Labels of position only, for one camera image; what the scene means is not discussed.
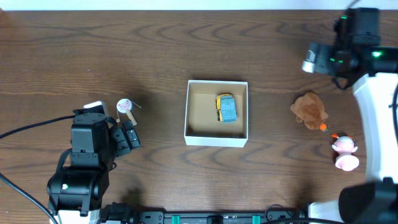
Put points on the white cardboard box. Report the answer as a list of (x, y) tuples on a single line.
[(201, 125)]

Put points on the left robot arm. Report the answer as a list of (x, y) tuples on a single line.
[(82, 175)]

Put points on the pig face rattle drum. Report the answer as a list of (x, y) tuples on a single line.
[(125, 106)]

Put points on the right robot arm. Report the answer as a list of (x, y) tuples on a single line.
[(371, 72)]

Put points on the yellow grey toy car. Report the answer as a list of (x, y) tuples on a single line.
[(226, 108)]

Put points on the pink white duck figure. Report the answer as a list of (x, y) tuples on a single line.
[(345, 147)]

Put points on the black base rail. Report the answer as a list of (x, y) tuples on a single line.
[(202, 217)]

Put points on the brown plush toy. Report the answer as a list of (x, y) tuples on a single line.
[(310, 110)]

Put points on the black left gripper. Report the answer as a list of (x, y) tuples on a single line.
[(125, 140)]

